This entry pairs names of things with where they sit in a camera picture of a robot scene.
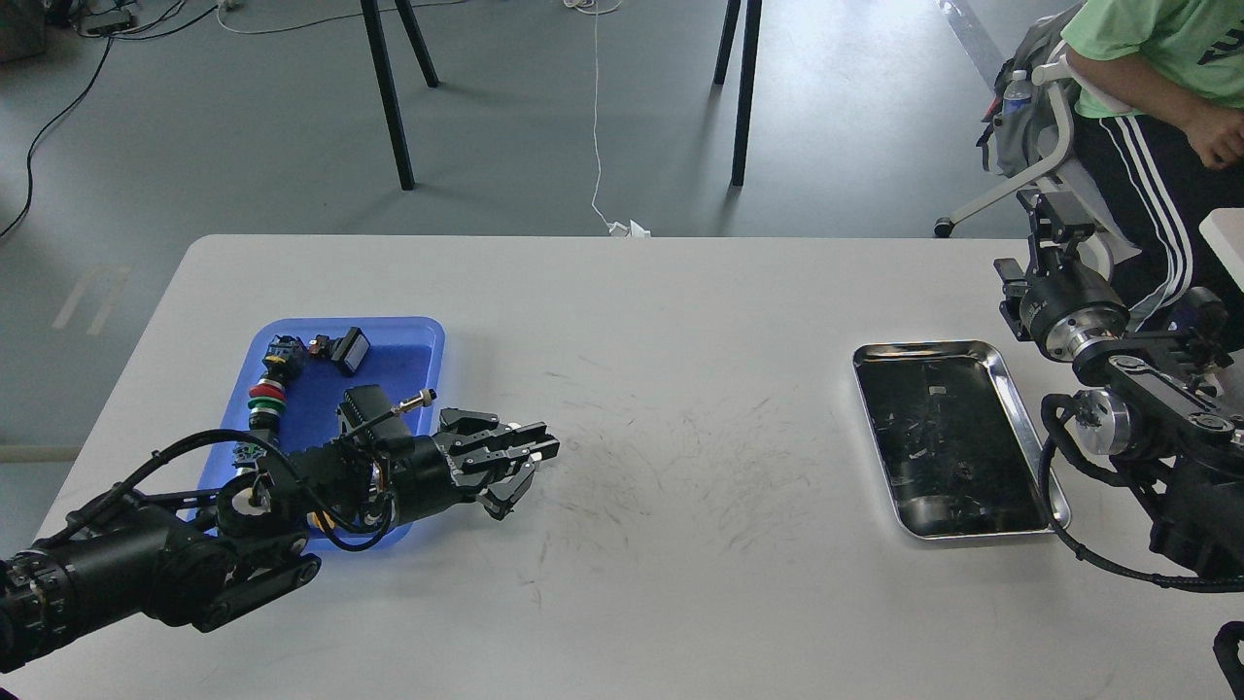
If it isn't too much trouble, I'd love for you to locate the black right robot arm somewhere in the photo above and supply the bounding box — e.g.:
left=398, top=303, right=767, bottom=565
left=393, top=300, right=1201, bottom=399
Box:
left=994, top=191, right=1243, bottom=593

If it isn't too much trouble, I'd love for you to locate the grey backpack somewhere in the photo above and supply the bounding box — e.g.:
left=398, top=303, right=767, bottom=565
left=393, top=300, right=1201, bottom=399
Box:
left=977, top=1, right=1084, bottom=177

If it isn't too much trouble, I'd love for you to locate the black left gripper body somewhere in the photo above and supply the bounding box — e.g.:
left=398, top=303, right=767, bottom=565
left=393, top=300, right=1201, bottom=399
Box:
left=387, top=433, right=483, bottom=523

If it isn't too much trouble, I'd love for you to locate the shiny metal tray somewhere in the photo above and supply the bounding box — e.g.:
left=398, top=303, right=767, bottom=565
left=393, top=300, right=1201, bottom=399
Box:
left=851, top=339, right=1071, bottom=543

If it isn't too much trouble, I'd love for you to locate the red green push button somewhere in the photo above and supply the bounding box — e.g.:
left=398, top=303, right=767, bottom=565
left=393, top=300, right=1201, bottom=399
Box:
left=246, top=378, right=286, bottom=433

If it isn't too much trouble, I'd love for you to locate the seated person green shirt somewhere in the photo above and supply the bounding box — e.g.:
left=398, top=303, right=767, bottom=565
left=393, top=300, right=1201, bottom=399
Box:
left=1062, top=1, right=1243, bottom=331

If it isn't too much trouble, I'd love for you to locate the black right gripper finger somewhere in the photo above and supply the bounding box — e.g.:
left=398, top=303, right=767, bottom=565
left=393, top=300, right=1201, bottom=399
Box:
left=991, top=259, right=1031, bottom=341
left=1018, top=190, right=1093, bottom=274

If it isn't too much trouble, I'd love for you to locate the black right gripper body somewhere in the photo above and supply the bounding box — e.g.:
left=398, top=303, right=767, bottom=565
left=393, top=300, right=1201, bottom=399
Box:
left=1015, top=264, right=1130, bottom=363

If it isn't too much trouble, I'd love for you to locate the black table leg right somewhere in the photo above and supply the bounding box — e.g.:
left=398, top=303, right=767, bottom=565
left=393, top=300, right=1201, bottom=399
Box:
left=712, top=0, right=763, bottom=188

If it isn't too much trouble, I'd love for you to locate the black yellow selector switch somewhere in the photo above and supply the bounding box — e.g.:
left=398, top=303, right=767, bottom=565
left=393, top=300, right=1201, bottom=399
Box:
left=262, top=334, right=309, bottom=385

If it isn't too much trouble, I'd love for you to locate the black rectangular switch part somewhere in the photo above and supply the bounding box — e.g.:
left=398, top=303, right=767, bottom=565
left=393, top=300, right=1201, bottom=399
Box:
left=309, top=325, right=369, bottom=377

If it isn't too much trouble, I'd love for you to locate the black table leg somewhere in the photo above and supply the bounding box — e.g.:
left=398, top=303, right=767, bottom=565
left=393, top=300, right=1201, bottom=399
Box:
left=712, top=0, right=763, bottom=188
left=360, top=1, right=440, bottom=191

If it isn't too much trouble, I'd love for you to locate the white power cable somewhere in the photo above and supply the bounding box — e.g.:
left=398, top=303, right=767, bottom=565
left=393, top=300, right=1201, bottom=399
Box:
left=564, top=0, right=651, bottom=237

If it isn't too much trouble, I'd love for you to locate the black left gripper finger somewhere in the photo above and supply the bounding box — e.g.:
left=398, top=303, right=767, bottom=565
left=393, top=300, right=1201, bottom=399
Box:
left=439, top=408, right=561, bottom=482
left=481, top=458, right=541, bottom=521

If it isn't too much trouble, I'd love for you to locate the black floor cable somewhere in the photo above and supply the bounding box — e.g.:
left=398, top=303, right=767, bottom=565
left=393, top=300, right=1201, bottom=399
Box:
left=0, top=0, right=225, bottom=239

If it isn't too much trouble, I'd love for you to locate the clear water bottle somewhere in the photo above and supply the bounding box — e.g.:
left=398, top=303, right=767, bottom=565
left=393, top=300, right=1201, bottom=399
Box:
left=1000, top=68, right=1033, bottom=114

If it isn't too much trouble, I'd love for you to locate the black table leg left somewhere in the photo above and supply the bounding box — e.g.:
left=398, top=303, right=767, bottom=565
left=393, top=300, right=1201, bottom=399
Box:
left=360, top=1, right=440, bottom=191

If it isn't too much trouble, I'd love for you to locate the white office chair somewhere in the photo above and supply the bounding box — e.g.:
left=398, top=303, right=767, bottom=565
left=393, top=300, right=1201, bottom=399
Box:
left=934, top=41, right=1137, bottom=280

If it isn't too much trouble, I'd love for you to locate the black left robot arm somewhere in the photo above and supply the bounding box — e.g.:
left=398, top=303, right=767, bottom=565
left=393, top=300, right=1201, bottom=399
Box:
left=2, top=385, right=560, bottom=673

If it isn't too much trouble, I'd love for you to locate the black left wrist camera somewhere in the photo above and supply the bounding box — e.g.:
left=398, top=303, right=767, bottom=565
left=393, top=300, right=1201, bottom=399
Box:
left=336, top=384, right=393, bottom=441

